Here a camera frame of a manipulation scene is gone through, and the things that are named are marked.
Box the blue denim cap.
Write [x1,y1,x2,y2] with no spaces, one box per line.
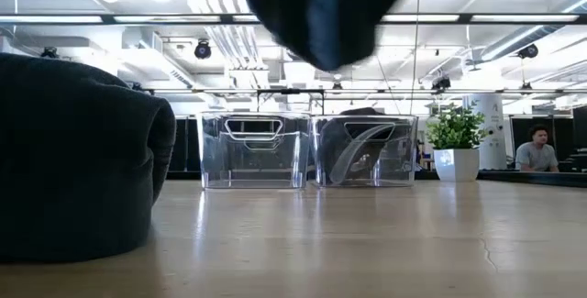
[242,0,421,72]

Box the black cap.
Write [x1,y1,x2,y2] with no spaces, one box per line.
[0,52,178,263]

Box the clear plastic bin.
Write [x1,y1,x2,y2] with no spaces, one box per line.
[196,111,313,191]
[311,114,419,188]

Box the green plant in white pot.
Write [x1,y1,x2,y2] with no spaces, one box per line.
[425,100,490,183]

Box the black overhead crossbar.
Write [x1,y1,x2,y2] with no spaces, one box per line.
[0,12,587,26]

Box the white round pillar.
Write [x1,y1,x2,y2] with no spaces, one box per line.
[462,92,508,171]

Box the person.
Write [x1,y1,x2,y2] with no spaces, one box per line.
[515,124,560,173]

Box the thin hanging cable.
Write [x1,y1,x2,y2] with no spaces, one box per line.
[409,0,421,116]

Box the thin black background rail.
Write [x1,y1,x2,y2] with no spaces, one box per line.
[141,87,587,116]

